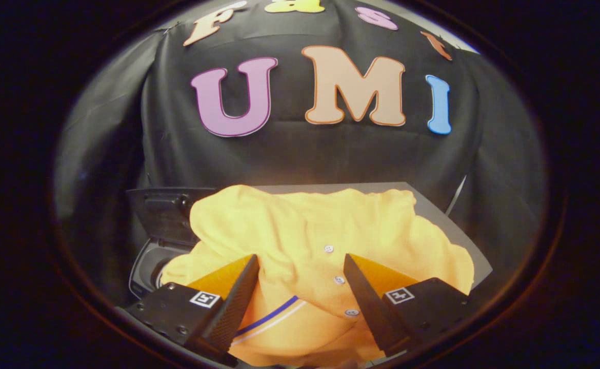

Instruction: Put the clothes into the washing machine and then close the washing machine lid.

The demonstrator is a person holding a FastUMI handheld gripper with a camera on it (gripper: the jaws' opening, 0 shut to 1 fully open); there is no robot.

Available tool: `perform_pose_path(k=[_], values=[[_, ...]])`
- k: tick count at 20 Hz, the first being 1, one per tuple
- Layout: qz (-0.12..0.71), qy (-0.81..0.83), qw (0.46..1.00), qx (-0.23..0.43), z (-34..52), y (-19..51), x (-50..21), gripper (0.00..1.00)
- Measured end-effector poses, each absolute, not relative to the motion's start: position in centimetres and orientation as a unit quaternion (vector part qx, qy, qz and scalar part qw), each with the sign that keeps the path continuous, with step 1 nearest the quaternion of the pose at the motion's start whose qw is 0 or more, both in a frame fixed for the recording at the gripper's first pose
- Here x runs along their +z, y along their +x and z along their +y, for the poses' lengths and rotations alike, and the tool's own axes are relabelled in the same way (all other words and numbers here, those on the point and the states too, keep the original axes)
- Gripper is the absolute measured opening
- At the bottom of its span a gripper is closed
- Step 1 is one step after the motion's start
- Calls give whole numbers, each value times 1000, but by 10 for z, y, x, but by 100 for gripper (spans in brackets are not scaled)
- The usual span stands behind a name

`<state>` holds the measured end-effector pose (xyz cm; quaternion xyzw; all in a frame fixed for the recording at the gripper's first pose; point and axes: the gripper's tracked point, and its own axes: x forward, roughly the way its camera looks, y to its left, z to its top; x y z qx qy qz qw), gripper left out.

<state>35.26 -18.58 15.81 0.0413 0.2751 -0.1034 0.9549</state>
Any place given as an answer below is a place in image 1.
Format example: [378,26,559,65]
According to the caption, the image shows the black backdrop cloth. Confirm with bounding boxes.
[54,0,547,308]

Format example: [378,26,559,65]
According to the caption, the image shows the beige cabinet with dark frame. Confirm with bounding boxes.
[259,182,493,289]

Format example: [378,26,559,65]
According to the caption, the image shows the orange polo shirt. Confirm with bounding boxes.
[161,184,475,367]

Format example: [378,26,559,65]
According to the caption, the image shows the white hanging cable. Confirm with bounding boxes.
[446,176,468,217]

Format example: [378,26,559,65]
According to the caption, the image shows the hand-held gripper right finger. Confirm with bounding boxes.
[343,254,480,355]

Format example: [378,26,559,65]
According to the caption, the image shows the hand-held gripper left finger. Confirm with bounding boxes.
[125,254,261,367]

